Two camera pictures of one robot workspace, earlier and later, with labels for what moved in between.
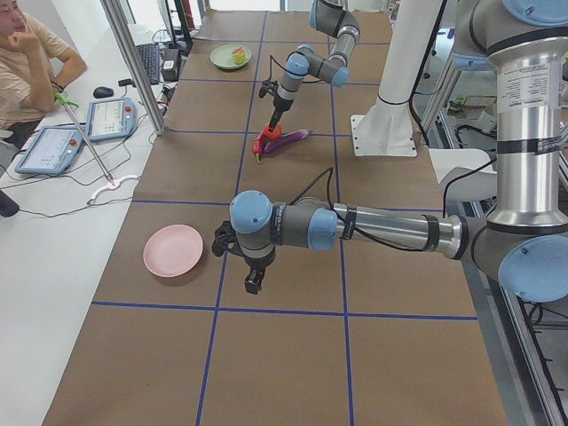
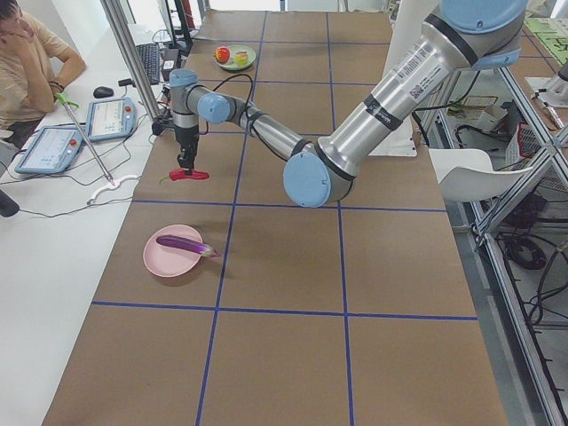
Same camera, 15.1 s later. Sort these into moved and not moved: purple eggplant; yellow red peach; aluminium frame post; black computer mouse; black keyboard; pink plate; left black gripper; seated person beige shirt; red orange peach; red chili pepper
Moved: left black gripper; red orange peach; red chili pepper; purple eggplant
Not moved: black computer mouse; yellow red peach; black keyboard; seated person beige shirt; aluminium frame post; pink plate
